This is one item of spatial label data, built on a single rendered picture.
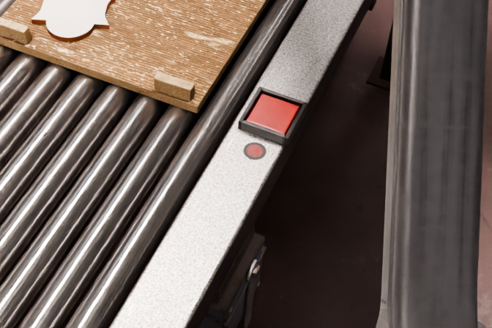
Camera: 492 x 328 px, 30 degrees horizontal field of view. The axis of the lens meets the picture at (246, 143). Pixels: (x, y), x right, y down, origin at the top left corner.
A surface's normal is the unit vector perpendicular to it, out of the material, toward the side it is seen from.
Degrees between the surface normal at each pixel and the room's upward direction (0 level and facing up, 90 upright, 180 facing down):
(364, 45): 1
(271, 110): 0
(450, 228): 39
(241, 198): 0
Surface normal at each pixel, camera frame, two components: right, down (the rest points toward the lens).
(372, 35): 0.04, -0.64
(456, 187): 0.14, -0.04
